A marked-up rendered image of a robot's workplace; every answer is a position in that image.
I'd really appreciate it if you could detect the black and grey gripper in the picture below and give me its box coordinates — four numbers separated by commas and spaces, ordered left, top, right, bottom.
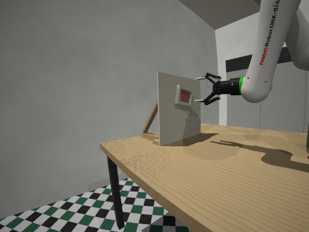
194, 73, 230, 105

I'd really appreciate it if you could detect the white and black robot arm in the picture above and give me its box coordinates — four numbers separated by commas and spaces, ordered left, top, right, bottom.
228, 0, 309, 103

